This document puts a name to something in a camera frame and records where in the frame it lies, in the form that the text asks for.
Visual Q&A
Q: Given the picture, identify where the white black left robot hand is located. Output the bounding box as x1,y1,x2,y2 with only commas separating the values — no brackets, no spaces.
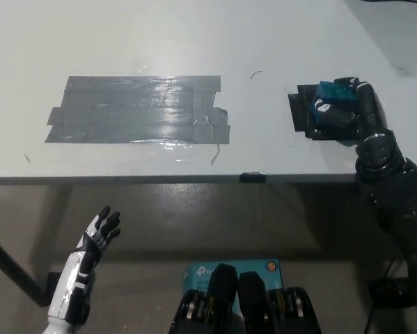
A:
47,205,121,326

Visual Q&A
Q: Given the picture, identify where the grey duct tape patch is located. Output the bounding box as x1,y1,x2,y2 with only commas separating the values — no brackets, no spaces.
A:
44,75,231,145

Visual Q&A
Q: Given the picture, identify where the black tape marked spot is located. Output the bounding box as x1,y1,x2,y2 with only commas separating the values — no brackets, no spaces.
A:
287,83,365,142

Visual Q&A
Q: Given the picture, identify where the teal cardboard router box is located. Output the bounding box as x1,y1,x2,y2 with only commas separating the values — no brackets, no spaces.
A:
182,257,284,314

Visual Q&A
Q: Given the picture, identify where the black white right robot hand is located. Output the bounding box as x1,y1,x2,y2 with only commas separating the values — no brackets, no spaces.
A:
312,77,389,140

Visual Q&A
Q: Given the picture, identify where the blue green rubik's cube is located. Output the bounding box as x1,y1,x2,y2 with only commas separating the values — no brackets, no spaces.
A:
308,80,359,125

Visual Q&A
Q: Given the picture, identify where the black table foot plate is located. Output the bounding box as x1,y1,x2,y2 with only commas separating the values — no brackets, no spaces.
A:
366,277,417,309

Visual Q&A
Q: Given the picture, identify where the black table leg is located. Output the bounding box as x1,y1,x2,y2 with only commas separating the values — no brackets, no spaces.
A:
0,228,53,308

